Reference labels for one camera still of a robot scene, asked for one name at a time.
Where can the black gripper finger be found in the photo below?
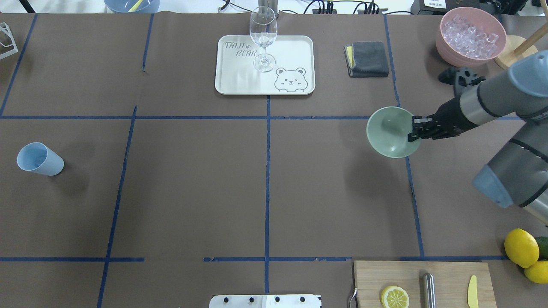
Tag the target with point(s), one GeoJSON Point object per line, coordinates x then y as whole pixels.
{"type": "Point", "coordinates": [421, 121]}
{"type": "Point", "coordinates": [420, 134]}

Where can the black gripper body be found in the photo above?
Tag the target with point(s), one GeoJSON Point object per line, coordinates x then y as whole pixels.
{"type": "Point", "coordinates": [448, 116]}

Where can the green bowl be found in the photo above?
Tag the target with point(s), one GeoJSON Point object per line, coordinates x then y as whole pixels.
{"type": "Point", "coordinates": [387, 131]}

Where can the light blue cup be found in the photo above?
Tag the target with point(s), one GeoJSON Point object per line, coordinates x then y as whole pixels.
{"type": "Point", "coordinates": [37, 158]}

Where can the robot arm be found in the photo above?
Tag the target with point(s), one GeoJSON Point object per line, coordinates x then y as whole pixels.
{"type": "Point", "coordinates": [518, 173]}

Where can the pink bowl with ice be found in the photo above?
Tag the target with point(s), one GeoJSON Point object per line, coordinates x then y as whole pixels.
{"type": "Point", "coordinates": [469, 37]}

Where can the blue bowl with fork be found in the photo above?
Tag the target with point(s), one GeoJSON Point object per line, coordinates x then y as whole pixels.
{"type": "Point", "coordinates": [133, 6]}

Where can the grey folded cloth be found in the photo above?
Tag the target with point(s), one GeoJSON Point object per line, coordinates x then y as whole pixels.
{"type": "Point", "coordinates": [366, 59]}

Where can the wooden stand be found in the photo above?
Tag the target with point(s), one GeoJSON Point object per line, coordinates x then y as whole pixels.
{"type": "Point", "coordinates": [518, 48]}

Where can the yellow lemon lower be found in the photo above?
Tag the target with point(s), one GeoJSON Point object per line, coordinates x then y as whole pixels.
{"type": "Point", "coordinates": [521, 248]}

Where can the yellow lemon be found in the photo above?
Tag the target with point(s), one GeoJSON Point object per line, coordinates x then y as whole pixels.
{"type": "Point", "coordinates": [538, 272]}
{"type": "Point", "coordinates": [521, 248]}

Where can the white bear tray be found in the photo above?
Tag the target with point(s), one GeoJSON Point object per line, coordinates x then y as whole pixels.
{"type": "Point", "coordinates": [294, 73]}

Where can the wooden cutting board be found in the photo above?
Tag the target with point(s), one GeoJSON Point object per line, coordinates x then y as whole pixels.
{"type": "Point", "coordinates": [450, 278]}

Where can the green lime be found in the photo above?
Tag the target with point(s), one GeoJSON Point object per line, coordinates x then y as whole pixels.
{"type": "Point", "coordinates": [542, 242]}

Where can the yellow plastic knife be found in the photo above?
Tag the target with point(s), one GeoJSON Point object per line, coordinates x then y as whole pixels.
{"type": "Point", "coordinates": [472, 292]}

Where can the steel muddler black tip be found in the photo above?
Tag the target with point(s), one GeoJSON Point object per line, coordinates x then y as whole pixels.
{"type": "Point", "coordinates": [429, 295]}

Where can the half lemon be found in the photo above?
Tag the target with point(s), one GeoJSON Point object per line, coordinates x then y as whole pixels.
{"type": "Point", "coordinates": [394, 297]}

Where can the yellow lemon upper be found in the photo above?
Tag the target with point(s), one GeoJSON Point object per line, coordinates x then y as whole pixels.
{"type": "Point", "coordinates": [538, 272]}

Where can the clear wine glass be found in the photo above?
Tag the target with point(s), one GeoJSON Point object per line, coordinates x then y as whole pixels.
{"type": "Point", "coordinates": [263, 31]}

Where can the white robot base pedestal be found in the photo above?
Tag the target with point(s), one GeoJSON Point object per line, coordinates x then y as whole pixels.
{"type": "Point", "coordinates": [266, 301]}

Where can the white wire cup rack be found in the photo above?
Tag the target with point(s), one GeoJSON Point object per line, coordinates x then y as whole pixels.
{"type": "Point", "coordinates": [8, 45]}

